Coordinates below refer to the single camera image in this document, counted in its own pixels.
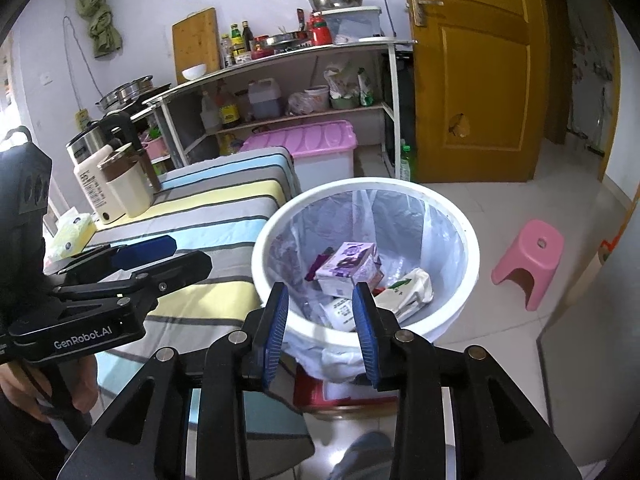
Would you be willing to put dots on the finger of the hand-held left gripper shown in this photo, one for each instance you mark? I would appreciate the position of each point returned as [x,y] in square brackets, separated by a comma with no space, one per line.
[185,265]
[145,249]

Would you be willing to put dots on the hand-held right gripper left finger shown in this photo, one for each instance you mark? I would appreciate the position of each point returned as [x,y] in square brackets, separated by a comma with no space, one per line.
[275,340]

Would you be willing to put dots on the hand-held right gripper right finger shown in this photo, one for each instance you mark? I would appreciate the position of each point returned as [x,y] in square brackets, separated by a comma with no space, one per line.
[367,340]

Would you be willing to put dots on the white printed packet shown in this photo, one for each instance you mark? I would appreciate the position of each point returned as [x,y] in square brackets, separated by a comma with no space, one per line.
[340,315]

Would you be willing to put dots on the white paper bag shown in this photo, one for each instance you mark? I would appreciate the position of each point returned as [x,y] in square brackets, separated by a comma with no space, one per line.
[407,292]

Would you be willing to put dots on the white round bin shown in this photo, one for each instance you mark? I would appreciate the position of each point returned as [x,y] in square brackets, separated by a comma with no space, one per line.
[260,270]

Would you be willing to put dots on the purple drink carton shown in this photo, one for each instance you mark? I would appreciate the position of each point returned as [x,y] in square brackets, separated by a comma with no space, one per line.
[347,265]

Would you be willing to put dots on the purple snack wrapper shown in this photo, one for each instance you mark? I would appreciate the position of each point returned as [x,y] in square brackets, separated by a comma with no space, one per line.
[320,262]

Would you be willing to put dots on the translucent bin liner bag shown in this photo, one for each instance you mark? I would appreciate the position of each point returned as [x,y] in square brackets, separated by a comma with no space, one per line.
[320,220]

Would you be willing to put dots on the person's left hand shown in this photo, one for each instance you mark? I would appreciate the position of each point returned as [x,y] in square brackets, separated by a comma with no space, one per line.
[15,390]

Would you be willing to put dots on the yellow green tissue pack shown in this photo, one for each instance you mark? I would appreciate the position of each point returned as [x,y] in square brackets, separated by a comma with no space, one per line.
[72,237]

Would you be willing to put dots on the cream and brown kettle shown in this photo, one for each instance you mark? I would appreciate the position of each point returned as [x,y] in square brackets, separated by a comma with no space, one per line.
[127,190]

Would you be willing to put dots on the white thermos 55 label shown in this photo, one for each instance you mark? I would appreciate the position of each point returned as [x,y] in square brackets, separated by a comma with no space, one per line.
[95,190]

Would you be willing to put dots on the striped tablecloth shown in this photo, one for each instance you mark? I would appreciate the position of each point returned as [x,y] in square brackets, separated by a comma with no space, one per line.
[225,195]

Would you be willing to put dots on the pink plastic basket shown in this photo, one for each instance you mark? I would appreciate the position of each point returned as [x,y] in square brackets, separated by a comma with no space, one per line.
[155,149]

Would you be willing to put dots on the yellowish power strip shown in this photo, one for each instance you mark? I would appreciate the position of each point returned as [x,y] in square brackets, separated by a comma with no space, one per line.
[82,121]

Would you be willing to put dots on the person's leg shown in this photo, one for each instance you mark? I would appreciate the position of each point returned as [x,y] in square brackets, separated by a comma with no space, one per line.
[362,455]

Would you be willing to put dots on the yellow oil bottle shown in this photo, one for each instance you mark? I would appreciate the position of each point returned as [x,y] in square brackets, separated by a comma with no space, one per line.
[230,145]

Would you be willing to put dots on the clear plastic bottle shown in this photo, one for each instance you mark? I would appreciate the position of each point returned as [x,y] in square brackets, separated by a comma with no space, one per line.
[210,115]

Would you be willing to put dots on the amber oil bottle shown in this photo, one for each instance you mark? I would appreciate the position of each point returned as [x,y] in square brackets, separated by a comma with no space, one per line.
[230,112]

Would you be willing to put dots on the pink lidded storage box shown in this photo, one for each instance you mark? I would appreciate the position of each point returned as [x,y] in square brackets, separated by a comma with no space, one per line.
[310,145]

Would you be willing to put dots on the pink plastic stool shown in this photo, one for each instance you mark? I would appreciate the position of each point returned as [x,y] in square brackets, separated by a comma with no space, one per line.
[530,260]

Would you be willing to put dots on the small white bowl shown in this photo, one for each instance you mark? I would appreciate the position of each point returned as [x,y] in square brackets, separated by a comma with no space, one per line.
[194,73]

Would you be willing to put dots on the pinkish plastic bag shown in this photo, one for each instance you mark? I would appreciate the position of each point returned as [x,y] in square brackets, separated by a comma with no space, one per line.
[298,104]

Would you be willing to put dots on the green hanging cloth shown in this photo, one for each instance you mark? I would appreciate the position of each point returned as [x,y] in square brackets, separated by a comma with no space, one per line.
[100,15]

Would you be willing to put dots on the wooden cutting board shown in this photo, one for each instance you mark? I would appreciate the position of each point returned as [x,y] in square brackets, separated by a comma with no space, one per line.
[196,45]

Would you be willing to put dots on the small white pail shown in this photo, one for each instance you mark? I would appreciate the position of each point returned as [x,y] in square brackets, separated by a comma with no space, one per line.
[316,99]

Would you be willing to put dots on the clear sauce bottle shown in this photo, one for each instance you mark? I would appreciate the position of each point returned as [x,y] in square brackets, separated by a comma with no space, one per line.
[226,52]

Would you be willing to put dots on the white refrigerator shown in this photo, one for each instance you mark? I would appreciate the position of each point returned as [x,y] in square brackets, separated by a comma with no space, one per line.
[590,360]

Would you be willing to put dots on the green yellow label bottle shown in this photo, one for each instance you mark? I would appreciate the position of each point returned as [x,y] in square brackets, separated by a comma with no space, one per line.
[236,42]

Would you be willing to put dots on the red jar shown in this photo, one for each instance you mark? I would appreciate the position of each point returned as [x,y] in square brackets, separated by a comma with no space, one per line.
[261,47]

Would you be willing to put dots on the dark sauce bottle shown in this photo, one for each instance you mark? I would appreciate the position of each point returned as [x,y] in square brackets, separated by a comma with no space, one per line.
[247,37]

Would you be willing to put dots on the green basin with bags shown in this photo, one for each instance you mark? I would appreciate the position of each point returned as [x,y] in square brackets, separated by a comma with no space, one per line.
[347,87]

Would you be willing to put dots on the white shelf unit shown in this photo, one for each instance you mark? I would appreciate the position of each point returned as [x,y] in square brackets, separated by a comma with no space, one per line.
[300,52]

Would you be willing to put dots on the steel pan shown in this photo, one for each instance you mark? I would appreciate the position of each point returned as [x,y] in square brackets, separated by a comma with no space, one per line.
[285,40]

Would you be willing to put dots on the red plastic bottle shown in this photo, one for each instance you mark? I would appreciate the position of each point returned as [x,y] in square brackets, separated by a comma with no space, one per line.
[321,34]

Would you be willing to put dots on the yellow wooden door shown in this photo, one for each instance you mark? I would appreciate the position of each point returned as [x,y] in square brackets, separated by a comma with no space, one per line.
[475,85]

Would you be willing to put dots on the white flat lid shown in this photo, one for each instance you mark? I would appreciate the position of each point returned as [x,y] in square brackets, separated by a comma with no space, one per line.
[375,39]

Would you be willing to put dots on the clear white lidded container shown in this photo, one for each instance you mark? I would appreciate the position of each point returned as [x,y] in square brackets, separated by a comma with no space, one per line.
[357,25]

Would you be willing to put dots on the white wall socket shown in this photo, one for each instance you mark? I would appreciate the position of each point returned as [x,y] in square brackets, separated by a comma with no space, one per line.
[46,77]

